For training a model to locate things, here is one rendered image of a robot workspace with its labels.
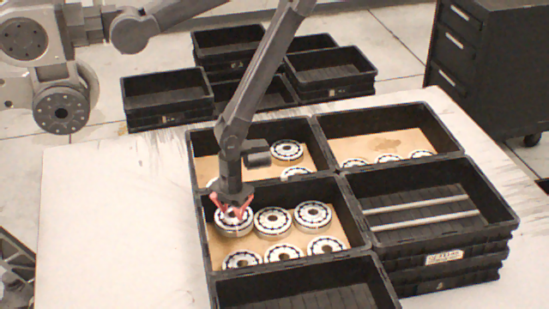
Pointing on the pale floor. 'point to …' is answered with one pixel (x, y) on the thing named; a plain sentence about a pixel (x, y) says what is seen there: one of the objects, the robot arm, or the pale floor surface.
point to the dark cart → (493, 63)
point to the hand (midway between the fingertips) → (232, 214)
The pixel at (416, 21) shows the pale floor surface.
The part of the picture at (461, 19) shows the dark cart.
